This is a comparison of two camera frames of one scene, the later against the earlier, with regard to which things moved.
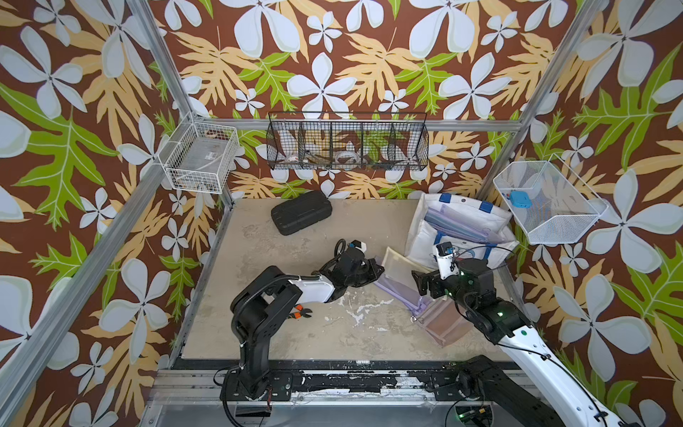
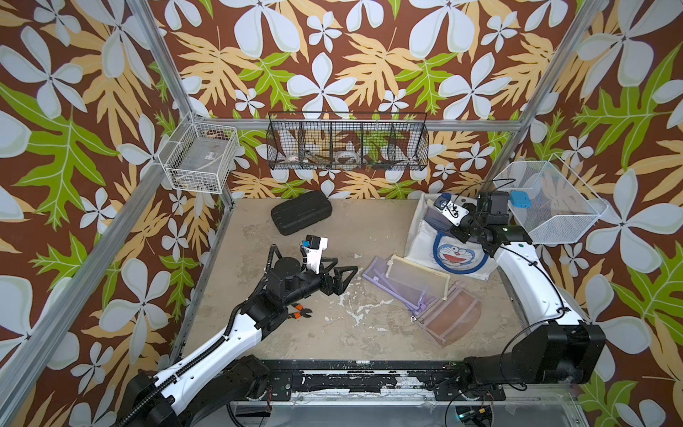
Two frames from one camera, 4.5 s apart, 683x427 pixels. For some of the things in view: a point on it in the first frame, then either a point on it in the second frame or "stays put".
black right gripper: [434, 278] to [458, 234]
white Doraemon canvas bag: [426, 236] stays put
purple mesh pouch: [404, 293] stays put
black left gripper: [368, 263] to [333, 286]
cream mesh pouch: [399, 268] stays put
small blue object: [520, 198] stays put
